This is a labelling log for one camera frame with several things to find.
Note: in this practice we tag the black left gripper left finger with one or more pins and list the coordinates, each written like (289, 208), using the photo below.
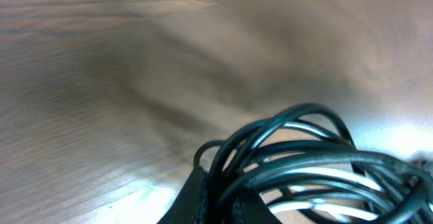
(191, 204)

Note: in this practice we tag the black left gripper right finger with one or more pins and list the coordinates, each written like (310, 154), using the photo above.
(249, 208)

